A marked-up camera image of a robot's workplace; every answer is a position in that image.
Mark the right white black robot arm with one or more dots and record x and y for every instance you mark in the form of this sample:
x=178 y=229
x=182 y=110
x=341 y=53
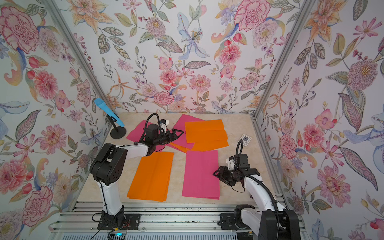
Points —
x=268 y=219

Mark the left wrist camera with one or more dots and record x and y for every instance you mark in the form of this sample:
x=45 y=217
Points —
x=164 y=124

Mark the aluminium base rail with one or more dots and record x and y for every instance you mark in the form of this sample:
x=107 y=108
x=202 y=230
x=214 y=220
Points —
x=153 y=221

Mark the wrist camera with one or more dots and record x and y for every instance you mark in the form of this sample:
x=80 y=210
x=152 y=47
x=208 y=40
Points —
x=164 y=124
x=230 y=164

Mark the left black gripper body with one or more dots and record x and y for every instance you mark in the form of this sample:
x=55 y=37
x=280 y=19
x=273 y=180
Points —
x=161 y=139

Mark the white QR code card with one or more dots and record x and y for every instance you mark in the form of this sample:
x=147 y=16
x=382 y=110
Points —
x=246 y=139

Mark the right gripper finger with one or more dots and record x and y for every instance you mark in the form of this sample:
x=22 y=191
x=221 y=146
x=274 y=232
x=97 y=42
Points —
x=220 y=171
x=222 y=178

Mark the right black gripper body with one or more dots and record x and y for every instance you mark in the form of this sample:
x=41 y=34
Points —
x=234 y=175

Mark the aluminium corner post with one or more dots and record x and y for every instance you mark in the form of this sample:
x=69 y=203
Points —
x=281 y=62
x=64 y=29

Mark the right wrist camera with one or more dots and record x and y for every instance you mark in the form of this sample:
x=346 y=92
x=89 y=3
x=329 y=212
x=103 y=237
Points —
x=230 y=164

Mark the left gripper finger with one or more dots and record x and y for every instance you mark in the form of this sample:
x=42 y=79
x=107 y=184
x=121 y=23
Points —
x=170 y=139
x=176 y=133

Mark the left aluminium corner post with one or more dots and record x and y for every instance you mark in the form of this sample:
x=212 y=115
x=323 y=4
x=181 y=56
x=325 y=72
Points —
x=64 y=29

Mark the orange paper sheet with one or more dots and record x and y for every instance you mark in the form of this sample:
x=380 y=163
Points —
x=151 y=181
x=206 y=135

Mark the right aluminium corner post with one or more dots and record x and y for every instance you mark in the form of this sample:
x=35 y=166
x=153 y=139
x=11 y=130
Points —
x=281 y=62

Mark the blue microphone on stand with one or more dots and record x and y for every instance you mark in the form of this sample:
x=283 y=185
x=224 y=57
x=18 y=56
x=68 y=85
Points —
x=118 y=131

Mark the pink paper far left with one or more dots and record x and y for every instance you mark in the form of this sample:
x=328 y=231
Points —
x=137 y=132

